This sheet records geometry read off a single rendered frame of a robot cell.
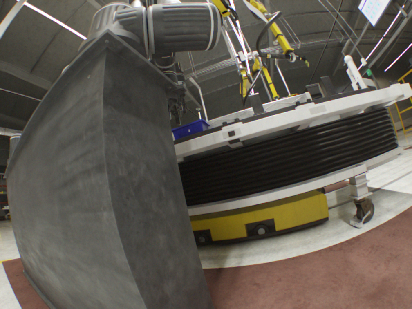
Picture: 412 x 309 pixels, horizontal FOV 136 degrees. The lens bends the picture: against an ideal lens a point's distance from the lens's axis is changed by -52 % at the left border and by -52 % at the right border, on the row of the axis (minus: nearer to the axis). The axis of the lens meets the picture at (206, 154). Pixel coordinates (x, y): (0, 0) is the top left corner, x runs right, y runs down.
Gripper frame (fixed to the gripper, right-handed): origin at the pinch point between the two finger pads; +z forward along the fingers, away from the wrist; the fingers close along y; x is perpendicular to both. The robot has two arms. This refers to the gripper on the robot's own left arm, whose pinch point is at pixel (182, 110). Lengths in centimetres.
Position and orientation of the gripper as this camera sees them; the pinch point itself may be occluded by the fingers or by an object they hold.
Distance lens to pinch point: 113.5
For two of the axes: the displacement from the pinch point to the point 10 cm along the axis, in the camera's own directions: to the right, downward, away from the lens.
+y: 3.2, 0.8, 9.4
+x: -9.2, 2.5, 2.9
